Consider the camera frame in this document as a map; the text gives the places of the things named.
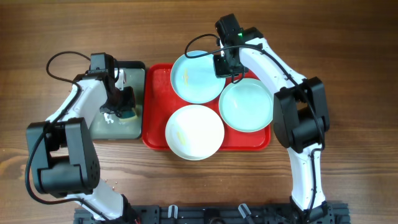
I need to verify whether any green yellow sponge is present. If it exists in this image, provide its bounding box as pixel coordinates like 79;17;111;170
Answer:
119;108;137;122

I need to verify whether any light blue top plate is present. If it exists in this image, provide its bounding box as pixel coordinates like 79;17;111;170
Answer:
170;55;226;104

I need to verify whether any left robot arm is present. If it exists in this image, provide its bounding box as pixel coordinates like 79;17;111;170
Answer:
25;53;141;223

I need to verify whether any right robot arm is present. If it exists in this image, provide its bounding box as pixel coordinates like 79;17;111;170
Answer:
213;14;330;223

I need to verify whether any red plastic tray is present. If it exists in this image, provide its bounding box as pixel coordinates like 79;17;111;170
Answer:
142;63;271;151

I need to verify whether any black water basin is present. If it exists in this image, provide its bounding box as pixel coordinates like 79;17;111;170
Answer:
89;61;146;140

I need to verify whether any light green right plate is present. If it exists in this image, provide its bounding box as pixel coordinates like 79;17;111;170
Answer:
218;78;273;133

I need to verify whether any white front plate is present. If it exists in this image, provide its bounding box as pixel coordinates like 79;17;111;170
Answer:
165;105;225;161

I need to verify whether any right black cable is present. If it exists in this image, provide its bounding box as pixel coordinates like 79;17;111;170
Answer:
184;33;327;215

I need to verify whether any black cable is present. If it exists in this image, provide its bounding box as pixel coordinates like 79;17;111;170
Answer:
24;50;109;223
184;33;327;215

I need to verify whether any left black cable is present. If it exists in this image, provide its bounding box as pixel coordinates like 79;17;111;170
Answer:
24;50;109;223

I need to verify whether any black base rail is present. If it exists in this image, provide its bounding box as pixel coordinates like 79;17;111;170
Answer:
73;202;351;224

